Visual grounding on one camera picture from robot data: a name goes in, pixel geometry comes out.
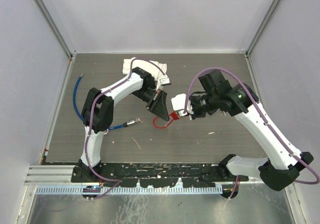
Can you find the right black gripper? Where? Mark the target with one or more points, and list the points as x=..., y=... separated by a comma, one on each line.
x=196, y=114

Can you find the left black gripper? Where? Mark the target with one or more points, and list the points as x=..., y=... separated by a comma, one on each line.
x=158, y=106

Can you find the red cable padlock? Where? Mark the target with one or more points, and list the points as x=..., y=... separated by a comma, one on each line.
x=165, y=124

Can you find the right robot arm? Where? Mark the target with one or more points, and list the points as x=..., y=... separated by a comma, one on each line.
x=224, y=91

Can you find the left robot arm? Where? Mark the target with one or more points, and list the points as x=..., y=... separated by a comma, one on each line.
x=98, y=114

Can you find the white crumpled cloth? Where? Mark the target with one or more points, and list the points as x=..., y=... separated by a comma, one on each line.
x=156, y=69

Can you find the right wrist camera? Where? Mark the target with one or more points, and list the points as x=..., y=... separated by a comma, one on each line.
x=178, y=105

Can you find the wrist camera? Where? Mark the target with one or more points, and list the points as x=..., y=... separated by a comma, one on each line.
x=162, y=82
x=178, y=105

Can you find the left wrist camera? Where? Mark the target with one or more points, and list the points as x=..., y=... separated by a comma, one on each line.
x=162, y=82

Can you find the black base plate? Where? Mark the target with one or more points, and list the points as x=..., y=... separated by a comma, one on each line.
x=156, y=175

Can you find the aluminium frame rail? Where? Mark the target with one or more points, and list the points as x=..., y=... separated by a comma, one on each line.
x=49, y=174

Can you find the slotted cable duct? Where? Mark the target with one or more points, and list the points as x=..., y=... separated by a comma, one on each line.
x=85, y=190

